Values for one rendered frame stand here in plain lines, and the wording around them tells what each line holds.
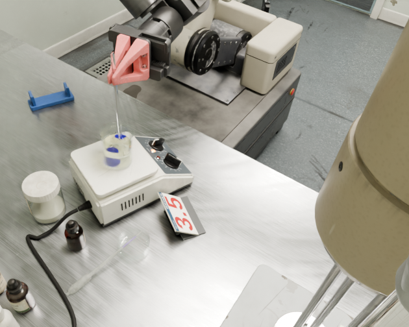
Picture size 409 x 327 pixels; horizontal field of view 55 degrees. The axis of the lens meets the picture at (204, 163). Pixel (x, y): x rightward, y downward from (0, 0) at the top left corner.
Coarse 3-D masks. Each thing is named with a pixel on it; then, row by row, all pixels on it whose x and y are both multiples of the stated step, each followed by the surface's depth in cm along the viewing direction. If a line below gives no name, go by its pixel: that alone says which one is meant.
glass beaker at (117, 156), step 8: (112, 120) 66; (104, 128) 66; (112, 128) 67; (128, 128) 66; (104, 136) 66; (128, 136) 68; (104, 144) 64; (112, 144) 63; (120, 144) 64; (128, 144) 65; (104, 152) 66; (112, 152) 65; (120, 152) 65; (128, 152) 66; (104, 160) 68; (112, 160) 66; (120, 160) 66; (128, 160) 67; (112, 168) 68; (120, 168) 68
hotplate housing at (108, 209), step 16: (80, 176) 69; (160, 176) 71; (176, 176) 74; (192, 176) 77; (128, 192) 68; (144, 192) 70; (80, 208) 69; (96, 208) 67; (112, 208) 67; (128, 208) 70
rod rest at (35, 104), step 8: (64, 88) 93; (32, 96) 88; (48, 96) 92; (56, 96) 93; (64, 96) 93; (72, 96) 93; (32, 104) 90; (40, 104) 90; (48, 104) 91; (56, 104) 92
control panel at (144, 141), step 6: (138, 138) 78; (144, 138) 79; (150, 138) 80; (144, 144) 77; (162, 144) 81; (150, 150) 76; (168, 150) 80; (162, 156) 76; (156, 162) 73; (162, 162) 74; (162, 168) 73; (168, 168) 74; (180, 168) 76; (186, 168) 78
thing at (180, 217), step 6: (168, 198) 72; (174, 198) 74; (168, 204) 71; (174, 204) 72; (180, 204) 74; (174, 210) 71; (180, 210) 72; (174, 216) 69; (180, 216) 71; (186, 216) 72; (180, 222) 69; (186, 222) 71; (180, 228) 68; (186, 228) 69; (192, 228) 70
